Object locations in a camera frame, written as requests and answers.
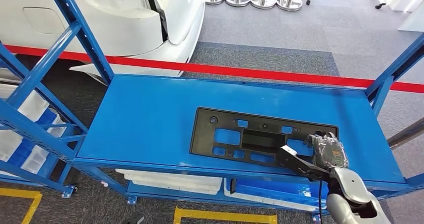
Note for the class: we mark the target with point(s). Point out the blue rack with bins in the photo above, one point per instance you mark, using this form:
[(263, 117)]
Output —
[(33, 178)]

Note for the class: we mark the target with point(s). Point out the white plastic tray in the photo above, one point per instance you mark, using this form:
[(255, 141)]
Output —
[(145, 188), (142, 182), (165, 176)]

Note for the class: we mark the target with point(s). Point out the small blue storage bin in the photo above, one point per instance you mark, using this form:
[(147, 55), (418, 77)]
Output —
[(23, 151)]

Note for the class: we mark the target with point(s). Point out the grey metal pole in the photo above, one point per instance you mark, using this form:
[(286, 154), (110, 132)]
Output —
[(407, 134)]

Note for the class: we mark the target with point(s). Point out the large blue metal shelf rack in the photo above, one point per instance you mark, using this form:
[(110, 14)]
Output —
[(142, 123)]

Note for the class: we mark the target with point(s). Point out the black licence plate holder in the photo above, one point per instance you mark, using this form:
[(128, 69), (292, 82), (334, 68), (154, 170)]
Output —
[(203, 133)]

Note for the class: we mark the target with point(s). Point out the white storage bin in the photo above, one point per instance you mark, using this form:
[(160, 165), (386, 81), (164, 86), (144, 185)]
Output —
[(34, 107), (34, 158)]

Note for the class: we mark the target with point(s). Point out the red barrier belt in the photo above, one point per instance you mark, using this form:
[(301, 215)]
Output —
[(232, 71)]

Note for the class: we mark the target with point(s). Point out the black part in bin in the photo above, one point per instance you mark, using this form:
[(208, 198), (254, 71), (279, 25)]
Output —
[(233, 186)]

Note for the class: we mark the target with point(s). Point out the black robot foot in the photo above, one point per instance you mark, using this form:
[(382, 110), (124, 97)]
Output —
[(134, 219)]

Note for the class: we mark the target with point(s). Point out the white car body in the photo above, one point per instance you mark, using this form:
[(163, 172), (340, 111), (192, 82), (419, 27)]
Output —
[(116, 24)]

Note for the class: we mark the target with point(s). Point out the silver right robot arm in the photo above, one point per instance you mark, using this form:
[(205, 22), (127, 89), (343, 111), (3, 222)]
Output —
[(351, 189)]

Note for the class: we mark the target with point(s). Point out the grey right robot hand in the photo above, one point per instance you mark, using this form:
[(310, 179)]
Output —
[(329, 151)]

